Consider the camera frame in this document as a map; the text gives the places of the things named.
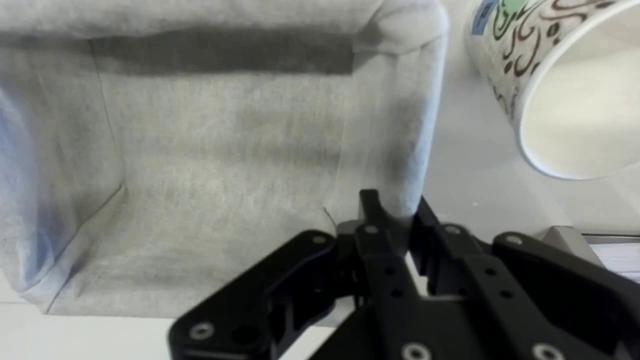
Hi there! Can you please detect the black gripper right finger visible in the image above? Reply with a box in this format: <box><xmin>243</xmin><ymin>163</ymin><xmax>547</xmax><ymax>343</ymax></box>
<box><xmin>411</xmin><ymin>204</ymin><xmax>640</xmax><ymax>360</ymax></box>

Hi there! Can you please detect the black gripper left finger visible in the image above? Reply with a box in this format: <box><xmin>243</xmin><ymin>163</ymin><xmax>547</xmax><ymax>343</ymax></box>
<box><xmin>169</xmin><ymin>191</ymin><xmax>439</xmax><ymax>360</ymax></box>

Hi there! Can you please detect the brown basket with white liner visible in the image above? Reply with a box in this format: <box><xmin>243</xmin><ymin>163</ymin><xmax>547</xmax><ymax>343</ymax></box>
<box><xmin>0</xmin><ymin>0</ymin><xmax>449</xmax><ymax>318</ymax></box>

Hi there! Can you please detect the grey napkin holder with napkins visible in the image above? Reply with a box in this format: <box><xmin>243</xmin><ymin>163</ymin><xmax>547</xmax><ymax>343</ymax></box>
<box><xmin>541</xmin><ymin>226</ymin><xmax>640</xmax><ymax>285</ymax></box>

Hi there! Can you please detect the patterned paper cup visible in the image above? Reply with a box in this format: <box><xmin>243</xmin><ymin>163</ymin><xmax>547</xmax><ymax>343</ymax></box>
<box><xmin>464</xmin><ymin>0</ymin><xmax>640</xmax><ymax>181</ymax></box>

